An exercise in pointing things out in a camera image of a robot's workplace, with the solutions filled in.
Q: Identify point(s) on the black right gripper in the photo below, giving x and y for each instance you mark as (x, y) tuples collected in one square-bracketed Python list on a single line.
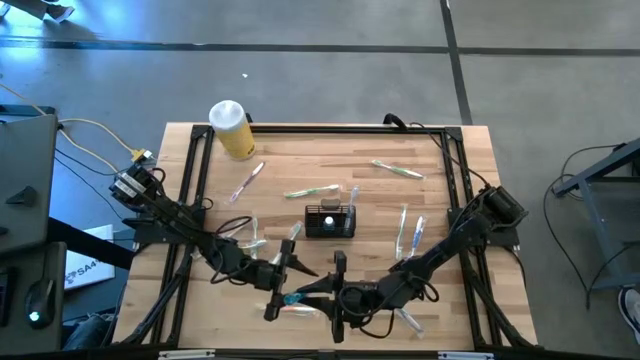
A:
[(357, 297)]

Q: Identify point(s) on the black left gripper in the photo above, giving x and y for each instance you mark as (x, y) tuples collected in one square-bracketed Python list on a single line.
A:
[(272, 277)]

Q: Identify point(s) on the orange toothbrush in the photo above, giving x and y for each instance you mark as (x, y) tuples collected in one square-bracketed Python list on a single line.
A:
[(300, 310)]

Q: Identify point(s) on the purple toothbrush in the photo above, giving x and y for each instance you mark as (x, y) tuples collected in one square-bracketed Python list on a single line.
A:
[(247, 181)]

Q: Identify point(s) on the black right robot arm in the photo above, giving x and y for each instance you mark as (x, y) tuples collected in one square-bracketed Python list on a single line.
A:
[(450, 250)]

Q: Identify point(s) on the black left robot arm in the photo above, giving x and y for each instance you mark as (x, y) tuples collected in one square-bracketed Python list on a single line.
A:
[(175, 217)]

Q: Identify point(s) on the white tape strip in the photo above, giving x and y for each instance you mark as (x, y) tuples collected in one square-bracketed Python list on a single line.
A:
[(465, 356), (185, 355)]

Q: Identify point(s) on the yellow wipes canister white lid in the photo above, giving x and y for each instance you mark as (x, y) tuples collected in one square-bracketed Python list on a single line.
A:
[(235, 135)]

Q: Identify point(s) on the white printed box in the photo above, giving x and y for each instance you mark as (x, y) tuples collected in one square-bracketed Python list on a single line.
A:
[(92, 272)]

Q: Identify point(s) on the person's leg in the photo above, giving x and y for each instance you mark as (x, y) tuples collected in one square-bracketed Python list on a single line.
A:
[(87, 332)]

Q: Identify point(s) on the black diagonal beam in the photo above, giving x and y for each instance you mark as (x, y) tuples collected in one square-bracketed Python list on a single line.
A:
[(85, 242)]

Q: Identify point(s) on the black computer mouse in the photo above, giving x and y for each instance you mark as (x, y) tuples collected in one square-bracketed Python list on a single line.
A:
[(40, 300)]

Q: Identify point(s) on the black triangular desk part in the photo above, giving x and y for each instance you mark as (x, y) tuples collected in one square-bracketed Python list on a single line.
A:
[(24, 196)]

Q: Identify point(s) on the grey desk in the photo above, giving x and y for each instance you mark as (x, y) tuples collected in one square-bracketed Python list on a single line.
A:
[(30, 160)]

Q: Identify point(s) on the person's shoe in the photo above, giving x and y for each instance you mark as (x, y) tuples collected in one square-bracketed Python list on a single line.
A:
[(57, 11), (631, 312)]

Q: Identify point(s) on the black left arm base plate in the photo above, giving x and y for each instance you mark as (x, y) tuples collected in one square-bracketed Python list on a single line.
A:
[(140, 235)]

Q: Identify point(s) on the black aluminium table frame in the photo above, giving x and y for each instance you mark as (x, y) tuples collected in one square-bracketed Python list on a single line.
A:
[(350, 129)]

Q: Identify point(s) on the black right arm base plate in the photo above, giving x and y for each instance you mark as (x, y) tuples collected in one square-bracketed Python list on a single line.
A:
[(507, 239)]

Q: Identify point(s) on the blue-grey metal table frame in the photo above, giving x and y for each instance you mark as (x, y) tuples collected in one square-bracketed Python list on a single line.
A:
[(595, 162)]

